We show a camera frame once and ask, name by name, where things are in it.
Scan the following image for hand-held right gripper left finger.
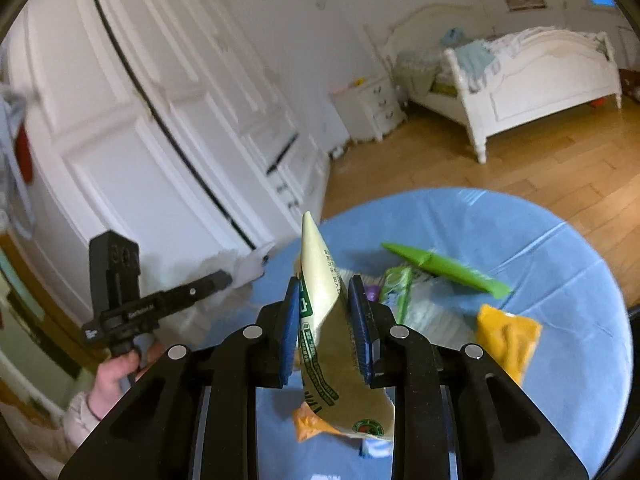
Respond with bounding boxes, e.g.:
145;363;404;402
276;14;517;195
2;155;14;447
59;276;306;480

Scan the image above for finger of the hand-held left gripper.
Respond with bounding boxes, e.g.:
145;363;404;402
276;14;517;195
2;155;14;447
159;269;234;307

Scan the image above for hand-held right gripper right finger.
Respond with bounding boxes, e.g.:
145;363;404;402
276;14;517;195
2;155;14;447
347;274;588;480

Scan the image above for white tissue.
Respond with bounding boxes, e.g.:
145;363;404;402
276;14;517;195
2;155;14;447
202;241;277;293

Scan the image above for cream green snack packet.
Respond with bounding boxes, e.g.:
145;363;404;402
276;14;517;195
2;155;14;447
292;211;396;443

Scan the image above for orange snack packet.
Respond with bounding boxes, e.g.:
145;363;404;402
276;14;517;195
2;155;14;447
472;304;544;387

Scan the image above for person's left forearm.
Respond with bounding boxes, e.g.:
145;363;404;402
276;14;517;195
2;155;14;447
27;392;103;463

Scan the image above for person's left hand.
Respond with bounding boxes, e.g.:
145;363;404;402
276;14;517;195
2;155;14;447
87;347;167;421

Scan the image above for green clear plastic wrapper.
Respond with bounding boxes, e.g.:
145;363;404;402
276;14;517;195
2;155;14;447
379;266;476;343

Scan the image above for small orange wrapper piece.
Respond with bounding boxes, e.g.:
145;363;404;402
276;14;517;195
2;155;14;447
292;401;342;444

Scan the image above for green plastic knife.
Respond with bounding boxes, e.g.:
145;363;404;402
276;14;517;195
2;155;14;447
381;242;514;297

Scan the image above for white wardrobe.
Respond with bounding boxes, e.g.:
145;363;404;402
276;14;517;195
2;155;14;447
0;0;332;361

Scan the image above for grey hanging garment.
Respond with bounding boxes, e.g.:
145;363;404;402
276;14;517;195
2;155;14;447
0;84;37;237

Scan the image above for blue tablecloth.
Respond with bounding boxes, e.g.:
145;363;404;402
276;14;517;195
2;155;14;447
200;187;629;480

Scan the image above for white nightstand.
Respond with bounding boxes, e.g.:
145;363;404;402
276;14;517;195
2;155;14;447
330;77;409;144

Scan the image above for light blue clothes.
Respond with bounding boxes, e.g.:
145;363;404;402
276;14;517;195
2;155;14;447
440;27;502;94

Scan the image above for white ruffled blanket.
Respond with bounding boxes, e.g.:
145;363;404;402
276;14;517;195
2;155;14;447
487;26;609;57

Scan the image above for dark brown bags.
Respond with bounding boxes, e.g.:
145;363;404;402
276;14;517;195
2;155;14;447
619;69;640;107

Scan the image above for white bed frame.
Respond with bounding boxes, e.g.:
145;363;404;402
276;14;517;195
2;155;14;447
365;4;624;164

